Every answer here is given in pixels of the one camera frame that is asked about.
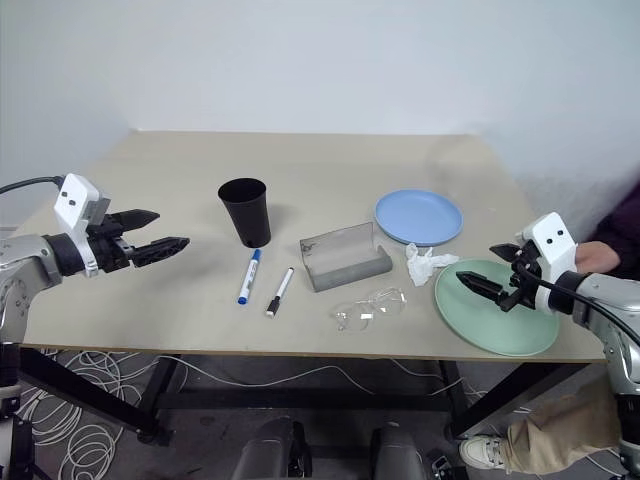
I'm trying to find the black capped whiteboard marker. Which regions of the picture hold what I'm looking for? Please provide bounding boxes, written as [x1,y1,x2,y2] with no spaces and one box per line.
[264,267,297,319]

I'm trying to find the clear safety glasses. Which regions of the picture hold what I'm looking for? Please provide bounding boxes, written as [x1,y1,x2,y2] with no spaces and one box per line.
[330,285,409,334]

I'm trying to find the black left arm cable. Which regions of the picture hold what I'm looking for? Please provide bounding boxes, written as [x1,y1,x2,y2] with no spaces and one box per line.
[0,174,65,197]

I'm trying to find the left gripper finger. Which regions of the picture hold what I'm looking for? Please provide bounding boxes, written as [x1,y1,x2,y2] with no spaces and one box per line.
[109,209,162,233]
[127,235,192,268]

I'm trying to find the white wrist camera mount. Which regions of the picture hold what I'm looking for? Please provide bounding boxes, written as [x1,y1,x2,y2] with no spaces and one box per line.
[516,211,582,314]
[53,172,112,279]

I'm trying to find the white coiled floor cable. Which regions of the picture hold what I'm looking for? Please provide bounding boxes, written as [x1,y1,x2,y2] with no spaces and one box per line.
[18,348,132,480]

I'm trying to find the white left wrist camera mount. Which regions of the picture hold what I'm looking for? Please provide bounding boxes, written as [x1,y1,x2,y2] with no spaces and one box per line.
[53,172,112,279]

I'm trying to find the blue round plate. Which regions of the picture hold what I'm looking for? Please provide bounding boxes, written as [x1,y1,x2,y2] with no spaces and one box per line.
[374,188,465,248]

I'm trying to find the black plastic cup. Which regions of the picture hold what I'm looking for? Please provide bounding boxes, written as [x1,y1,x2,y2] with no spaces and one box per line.
[217,177,273,249]

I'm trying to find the crumpled white tissue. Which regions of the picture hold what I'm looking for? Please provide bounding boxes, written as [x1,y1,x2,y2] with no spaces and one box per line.
[404,242,461,289]

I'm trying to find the white sneaker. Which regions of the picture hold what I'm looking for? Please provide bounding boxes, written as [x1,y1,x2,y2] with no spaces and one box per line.
[459,433,509,472]

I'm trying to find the green round plate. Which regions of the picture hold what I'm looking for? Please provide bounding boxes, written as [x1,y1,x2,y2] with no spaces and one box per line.
[433,257,561,358]

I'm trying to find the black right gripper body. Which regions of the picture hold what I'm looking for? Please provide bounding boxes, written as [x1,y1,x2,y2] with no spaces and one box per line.
[497,239,545,314]

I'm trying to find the blue capped whiteboard marker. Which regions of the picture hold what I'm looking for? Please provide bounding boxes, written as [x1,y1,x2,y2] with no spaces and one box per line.
[235,248,265,307]

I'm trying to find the black metal table frame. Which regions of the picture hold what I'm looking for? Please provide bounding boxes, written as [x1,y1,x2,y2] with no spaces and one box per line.
[18,344,584,447]

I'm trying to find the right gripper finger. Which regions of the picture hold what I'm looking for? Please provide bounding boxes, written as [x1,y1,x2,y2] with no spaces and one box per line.
[455,271,507,308]
[489,242,524,262]

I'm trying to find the dark rounded grey shape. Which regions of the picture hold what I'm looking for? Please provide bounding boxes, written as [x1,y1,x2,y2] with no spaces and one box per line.
[368,422,427,480]
[231,416,314,480]

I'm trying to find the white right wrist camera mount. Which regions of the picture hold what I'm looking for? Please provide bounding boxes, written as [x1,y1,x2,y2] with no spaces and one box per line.
[516,211,582,314]

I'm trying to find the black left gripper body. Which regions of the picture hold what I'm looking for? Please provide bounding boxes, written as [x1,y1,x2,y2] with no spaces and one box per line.
[87,212,136,275]

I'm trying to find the person's bare hand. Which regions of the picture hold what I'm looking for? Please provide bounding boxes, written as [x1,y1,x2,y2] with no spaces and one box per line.
[574,241,623,276]

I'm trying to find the long white floor cable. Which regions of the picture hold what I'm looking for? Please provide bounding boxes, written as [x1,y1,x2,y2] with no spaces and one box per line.
[172,355,469,399]

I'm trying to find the small dark floor device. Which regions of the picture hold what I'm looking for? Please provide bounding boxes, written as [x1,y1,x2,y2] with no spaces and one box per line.
[428,451,467,480]

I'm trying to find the person's beige trouser leg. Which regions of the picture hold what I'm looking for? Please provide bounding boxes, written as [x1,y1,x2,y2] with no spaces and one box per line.
[503,393,622,474]

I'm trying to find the grey open glasses case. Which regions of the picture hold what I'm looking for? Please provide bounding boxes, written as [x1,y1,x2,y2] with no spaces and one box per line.
[298,221,394,293]

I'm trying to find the black stand post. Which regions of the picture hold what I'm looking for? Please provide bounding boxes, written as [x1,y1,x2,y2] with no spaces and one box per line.
[0,342,37,480]

